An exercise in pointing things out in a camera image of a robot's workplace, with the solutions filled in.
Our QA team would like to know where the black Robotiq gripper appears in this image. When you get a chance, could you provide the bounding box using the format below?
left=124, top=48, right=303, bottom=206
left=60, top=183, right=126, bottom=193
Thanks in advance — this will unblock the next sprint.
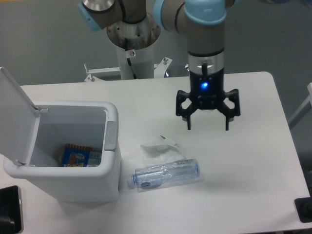
left=175, top=69, right=241, bottom=131

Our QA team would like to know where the clear plastic wrapper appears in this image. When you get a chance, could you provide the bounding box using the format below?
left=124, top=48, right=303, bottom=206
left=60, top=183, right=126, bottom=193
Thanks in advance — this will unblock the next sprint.
left=140, top=135, right=187, bottom=166

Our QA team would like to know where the clear plastic bottle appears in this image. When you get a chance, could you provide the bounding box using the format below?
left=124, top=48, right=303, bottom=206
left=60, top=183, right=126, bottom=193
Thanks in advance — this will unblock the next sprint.
left=127, top=159, right=200, bottom=190

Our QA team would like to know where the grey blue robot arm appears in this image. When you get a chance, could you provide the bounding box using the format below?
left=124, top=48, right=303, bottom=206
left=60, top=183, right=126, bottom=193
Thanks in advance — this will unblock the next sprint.
left=78, top=0, right=240, bottom=122

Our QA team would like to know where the white plastic trash can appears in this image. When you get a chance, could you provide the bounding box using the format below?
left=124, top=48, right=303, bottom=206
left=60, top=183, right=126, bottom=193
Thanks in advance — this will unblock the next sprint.
left=0, top=101, right=121, bottom=202

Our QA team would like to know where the white trash can lid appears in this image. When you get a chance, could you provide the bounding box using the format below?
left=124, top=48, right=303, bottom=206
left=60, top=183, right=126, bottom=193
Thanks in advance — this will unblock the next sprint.
left=0, top=67, right=40, bottom=165

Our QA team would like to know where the black device right corner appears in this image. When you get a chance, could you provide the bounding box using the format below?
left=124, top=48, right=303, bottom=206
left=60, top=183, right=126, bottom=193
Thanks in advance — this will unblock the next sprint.
left=294, top=197, right=312, bottom=223

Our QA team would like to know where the black device corner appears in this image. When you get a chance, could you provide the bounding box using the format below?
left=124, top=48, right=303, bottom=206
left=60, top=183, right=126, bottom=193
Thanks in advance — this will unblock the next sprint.
left=0, top=185, right=23, bottom=234
left=294, top=197, right=312, bottom=223

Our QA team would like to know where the colourful snack package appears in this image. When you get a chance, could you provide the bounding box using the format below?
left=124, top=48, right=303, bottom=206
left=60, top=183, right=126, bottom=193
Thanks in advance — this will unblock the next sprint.
left=60, top=144, right=102, bottom=167

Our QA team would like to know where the black device left corner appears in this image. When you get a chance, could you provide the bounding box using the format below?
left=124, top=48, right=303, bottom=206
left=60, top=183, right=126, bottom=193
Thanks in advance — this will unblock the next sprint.
left=0, top=185, right=23, bottom=234

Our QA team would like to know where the white table bracket middle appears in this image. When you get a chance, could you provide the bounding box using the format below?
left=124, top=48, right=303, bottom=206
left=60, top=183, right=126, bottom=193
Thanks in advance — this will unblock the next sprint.
left=154, top=57, right=173, bottom=78

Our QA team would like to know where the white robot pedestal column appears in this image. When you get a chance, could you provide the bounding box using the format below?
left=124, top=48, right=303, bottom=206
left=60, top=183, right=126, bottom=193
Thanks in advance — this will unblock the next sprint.
left=107, top=13, right=161, bottom=80

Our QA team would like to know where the white frame right edge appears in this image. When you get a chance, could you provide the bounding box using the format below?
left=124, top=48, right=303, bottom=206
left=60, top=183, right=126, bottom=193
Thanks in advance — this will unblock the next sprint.
left=288, top=82, right=312, bottom=129

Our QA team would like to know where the black cable on pedestal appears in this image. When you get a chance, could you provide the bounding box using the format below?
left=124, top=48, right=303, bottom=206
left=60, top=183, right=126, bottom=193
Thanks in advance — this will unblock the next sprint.
left=124, top=38, right=137, bottom=80

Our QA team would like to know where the white table leg bracket left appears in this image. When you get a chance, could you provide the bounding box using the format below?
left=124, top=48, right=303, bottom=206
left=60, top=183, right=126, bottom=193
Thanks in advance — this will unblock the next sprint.
left=84, top=63, right=121, bottom=82

